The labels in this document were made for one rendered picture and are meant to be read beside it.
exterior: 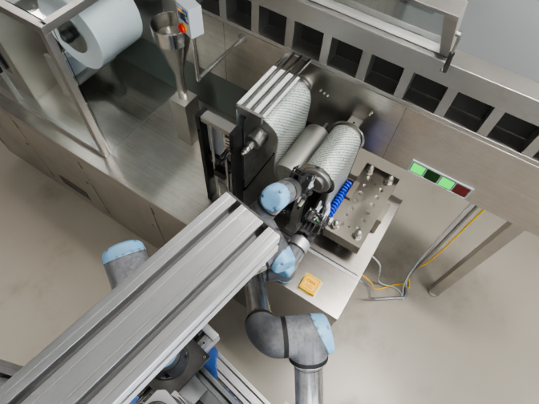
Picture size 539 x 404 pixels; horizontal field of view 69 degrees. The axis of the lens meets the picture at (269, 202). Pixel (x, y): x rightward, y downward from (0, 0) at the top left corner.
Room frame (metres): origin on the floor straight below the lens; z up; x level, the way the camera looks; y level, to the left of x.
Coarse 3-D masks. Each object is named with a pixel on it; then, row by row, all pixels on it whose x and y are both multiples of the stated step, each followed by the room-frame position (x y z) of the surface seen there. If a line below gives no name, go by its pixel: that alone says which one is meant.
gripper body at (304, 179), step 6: (294, 168) 0.76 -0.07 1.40; (300, 168) 0.78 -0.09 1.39; (294, 174) 0.71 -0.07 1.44; (300, 174) 0.73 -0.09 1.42; (306, 174) 0.74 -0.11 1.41; (300, 180) 0.70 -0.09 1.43; (306, 180) 0.73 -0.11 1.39; (312, 180) 0.74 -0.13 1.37; (306, 186) 0.72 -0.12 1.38; (306, 192) 0.72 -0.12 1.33
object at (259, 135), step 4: (256, 128) 0.95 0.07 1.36; (260, 128) 0.95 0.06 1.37; (252, 132) 0.93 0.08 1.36; (256, 132) 0.93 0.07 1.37; (260, 132) 0.94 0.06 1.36; (264, 132) 0.94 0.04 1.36; (248, 136) 0.91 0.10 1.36; (252, 136) 0.91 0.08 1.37; (256, 136) 0.91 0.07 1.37; (260, 136) 0.92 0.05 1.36; (264, 136) 0.93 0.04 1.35; (248, 140) 0.91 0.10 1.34; (252, 140) 0.90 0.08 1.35; (256, 140) 0.90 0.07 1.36; (260, 140) 0.91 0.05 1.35; (264, 140) 0.92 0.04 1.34; (256, 144) 0.90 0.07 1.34; (260, 144) 0.90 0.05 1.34; (256, 148) 0.89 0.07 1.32
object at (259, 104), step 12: (288, 60) 1.22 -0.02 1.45; (300, 60) 1.23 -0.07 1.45; (276, 72) 1.15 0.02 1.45; (288, 72) 1.15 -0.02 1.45; (300, 72) 1.16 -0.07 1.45; (264, 84) 1.08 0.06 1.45; (276, 84) 1.08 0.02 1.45; (288, 84) 1.09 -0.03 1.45; (252, 96) 1.01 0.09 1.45; (264, 96) 1.02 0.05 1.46; (276, 96) 1.02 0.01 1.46; (240, 108) 0.96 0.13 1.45; (252, 108) 0.96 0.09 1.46; (264, 108) 0.96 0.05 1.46
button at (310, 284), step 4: (308, 276) 0.58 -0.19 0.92; (312, 276) 0.58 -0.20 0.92; (304, 280) 0.56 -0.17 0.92; (308, 280) 0.57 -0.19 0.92; (312, 280) 0.57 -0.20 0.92; (316, 280) 0.57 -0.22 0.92; (300, 284) 0.55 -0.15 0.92; (304, 284) 0.55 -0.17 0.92; (308, 284) 0.55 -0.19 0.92; (312, 284) 0.55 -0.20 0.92; (316, 284) 0.55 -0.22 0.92; (320, 284) 0.55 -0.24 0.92; (300, 288) 0.53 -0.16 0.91; (304, 288) 0.53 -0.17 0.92; (308, 288) 0.53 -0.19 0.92; (312, 288) 0.53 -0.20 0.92; (316, 288) 0.54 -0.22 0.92; (308, 292) 0.52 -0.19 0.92; (312, 292) 0.52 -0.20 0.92; (312, 296) 0.51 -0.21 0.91
